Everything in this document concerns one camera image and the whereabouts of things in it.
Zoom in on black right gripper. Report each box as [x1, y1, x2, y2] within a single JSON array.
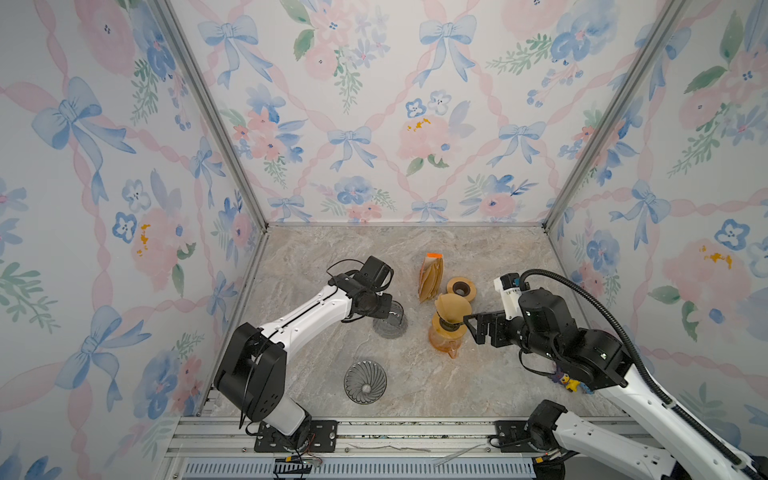
[[463, 308, 560, 367]]

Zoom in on clear grey glass carafe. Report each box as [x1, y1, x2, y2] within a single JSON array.
[[372, 300, 408, 340]]

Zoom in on orange glass carafe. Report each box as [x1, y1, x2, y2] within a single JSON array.
[[428, 327, 467, 359]]

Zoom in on wooden ring holder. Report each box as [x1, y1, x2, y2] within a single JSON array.
[[432, 315, 468, 339], [446, 277, 477, 303]]

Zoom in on grey glass dripper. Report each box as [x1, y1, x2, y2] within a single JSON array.
[[344, 360, 388, 405]]

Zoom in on brown paper coffee filter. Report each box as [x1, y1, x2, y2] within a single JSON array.
[[435, 293, 472, 326]]

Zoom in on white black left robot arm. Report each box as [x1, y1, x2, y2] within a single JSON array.
[[213, 256, 394, 446]]

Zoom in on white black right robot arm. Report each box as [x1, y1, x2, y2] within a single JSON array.
[[464, 288, 767, 479]]

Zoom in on colourful small toy figures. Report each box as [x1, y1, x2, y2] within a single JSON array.
[[550, 371, 592, 395]]

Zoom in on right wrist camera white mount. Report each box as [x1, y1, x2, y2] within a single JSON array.
[[493, 273, 522, 321]]

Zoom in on aluminium mounting rail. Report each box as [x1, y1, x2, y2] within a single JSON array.
[[161, 416, 661, 480]]

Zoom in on black corrugated cable conduit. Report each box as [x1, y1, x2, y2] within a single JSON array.
[[519, 268, 757, 475]]

